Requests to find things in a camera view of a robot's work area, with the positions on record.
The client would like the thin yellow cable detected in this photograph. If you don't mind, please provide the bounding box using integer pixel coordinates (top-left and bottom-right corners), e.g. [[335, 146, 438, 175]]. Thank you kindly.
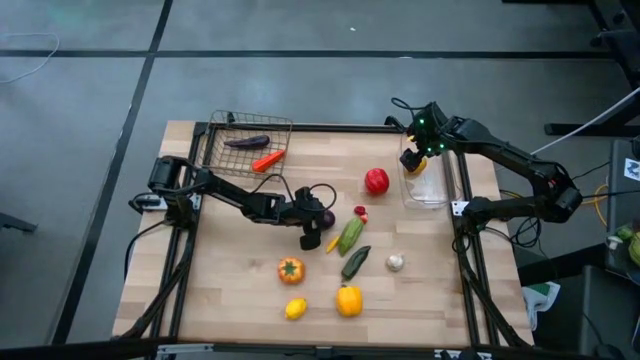
[[499, 183, 609, 227]]

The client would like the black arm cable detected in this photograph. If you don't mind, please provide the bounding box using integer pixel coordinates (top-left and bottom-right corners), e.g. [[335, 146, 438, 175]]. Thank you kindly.
[[389, 97, 426, 124], [249, 172, 339, 211]]

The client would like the metal wire basket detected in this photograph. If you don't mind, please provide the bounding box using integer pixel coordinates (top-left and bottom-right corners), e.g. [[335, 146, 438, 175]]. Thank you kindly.
[[197, 109, 294, 179]]

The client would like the thin white cable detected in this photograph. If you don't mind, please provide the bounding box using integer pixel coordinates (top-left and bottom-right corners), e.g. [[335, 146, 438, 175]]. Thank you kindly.
[[0, 32, 61, 85]]

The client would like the black horizontal bar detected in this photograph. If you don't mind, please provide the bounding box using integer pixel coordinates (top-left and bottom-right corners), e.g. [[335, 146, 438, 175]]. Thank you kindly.
[[0, 337, 640, 360]]

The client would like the white green bag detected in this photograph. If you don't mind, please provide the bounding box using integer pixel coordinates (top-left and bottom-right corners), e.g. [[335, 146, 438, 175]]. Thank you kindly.
[[521, 281, 562, 332]]

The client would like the black metal stand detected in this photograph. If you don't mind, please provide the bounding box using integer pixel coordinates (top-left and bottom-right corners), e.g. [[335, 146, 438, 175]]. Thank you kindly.
[[502, 0, 640, 139]]

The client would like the black base cable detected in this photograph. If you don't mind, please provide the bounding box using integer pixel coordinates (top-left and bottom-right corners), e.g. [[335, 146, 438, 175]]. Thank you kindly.
[[122, 219, 169, 281]]

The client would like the thick white cable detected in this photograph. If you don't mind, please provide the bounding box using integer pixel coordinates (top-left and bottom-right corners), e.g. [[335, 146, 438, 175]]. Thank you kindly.
[[529, 85, 640, 156]]

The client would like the black equipment cart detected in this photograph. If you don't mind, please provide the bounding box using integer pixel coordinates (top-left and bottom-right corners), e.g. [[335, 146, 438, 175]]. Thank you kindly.
[[517, 138, 640, 360]]

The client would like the yellow lemon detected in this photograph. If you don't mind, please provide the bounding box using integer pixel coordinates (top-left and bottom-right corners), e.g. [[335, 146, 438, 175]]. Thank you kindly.
[[284, 297, 309, 321]]

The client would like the black metal table frame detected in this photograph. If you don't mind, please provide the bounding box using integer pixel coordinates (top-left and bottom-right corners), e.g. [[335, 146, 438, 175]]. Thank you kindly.
[[112, 119, 534, 360]]

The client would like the black cable bundle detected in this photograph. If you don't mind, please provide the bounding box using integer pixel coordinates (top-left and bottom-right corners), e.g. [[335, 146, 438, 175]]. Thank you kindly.
[[492, 214, 549, 250]]

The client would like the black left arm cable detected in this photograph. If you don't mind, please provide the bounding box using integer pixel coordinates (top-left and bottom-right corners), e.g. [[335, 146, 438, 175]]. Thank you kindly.
[[249, 172, 339, 211]]

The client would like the dark green cucumber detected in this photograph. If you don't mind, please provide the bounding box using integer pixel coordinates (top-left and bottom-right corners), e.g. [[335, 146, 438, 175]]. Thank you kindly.
[[341, 245, 372, 282]]

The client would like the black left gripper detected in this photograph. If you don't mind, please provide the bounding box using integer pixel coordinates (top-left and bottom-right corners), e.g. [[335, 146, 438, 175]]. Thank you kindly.
[[284, 187, 329, 251]]

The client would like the orange carrot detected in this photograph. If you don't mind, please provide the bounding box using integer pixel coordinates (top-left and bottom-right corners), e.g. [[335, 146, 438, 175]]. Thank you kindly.
[[251, 149, 287, 174]]

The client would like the light green squash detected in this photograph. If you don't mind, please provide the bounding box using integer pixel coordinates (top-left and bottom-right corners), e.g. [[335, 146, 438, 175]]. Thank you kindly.
[[337, 216, 365, 258]]

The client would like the yellow bell pepper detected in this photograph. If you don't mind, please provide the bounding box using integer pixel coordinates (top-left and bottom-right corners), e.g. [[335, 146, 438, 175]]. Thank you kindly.
[[335, 284, 364, 318]]

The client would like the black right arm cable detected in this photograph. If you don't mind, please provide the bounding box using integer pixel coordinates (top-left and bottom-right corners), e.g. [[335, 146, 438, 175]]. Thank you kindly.
[[389, 97, 426, 124]]

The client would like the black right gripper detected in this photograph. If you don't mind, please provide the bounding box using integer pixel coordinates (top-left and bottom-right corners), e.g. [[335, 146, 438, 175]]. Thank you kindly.
[[398, 112, 447, 174]]

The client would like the silver metal bracket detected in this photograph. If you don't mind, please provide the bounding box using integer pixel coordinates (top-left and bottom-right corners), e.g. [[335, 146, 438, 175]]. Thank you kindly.
[[155, 342, 215, 357], [433, 348, 494, 360]]

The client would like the red bell pepper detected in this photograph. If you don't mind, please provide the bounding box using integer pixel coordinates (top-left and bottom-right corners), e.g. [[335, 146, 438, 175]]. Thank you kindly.
[[363, 167, 391, 196]]

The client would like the clear plastic bin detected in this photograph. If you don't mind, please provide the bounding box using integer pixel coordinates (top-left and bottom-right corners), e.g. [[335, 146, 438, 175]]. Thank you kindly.
[[398, 130, 464, 210]]

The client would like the orange tomato green stem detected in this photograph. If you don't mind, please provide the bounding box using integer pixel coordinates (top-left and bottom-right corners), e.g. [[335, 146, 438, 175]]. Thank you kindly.
[[277, 256, 306, 286]]

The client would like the black floor bracket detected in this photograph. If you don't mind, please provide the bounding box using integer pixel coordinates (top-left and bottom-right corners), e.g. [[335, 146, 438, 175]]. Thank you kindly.
[[0, 212, 39, 235]]

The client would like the long purple eggplant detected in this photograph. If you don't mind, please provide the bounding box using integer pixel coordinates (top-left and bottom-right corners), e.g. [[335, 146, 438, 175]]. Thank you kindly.
[[223, 134, 272, 150]]

